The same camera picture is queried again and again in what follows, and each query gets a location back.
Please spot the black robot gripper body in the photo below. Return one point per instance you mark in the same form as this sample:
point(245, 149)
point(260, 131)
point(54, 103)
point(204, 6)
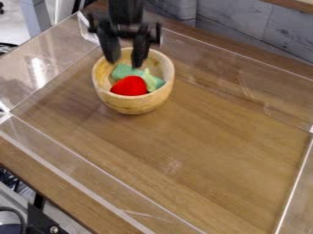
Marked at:
point(126, 31)

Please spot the wooden bowl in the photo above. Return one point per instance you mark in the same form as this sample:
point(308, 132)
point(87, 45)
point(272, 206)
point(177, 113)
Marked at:
point(161, 67)

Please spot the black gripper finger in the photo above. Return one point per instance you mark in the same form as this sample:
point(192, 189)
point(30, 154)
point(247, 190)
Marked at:
point(110, 42)
point(141, 46)

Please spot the green rectangular block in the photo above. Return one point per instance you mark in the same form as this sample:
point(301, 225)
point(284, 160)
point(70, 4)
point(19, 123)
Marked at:
point(125, 70)

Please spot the black table clamp bracket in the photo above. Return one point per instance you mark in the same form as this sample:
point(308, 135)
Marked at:
point(41, 223)

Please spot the clear acrylic tray enclosure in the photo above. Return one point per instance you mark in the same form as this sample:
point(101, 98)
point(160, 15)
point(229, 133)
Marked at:
point(217, 163)

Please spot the red plush strawberry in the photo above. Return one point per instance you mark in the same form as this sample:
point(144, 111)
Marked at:
point(130, 86)

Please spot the clear acrylic corner bracket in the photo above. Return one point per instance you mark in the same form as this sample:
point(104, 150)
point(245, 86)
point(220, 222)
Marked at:
point(85, 26)

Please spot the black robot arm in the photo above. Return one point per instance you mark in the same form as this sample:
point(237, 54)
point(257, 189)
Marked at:
point(122, 23)

